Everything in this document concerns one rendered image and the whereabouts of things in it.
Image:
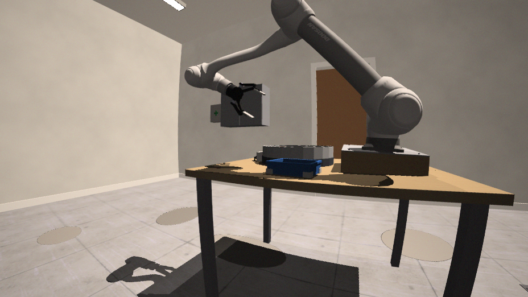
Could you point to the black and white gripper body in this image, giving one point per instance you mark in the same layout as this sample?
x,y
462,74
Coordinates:
x,y
231,92

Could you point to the blue plastic crate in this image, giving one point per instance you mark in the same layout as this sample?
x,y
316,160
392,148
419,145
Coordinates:
x,y
294,167

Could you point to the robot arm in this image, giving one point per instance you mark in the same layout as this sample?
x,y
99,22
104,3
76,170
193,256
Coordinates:
x,y
392,109

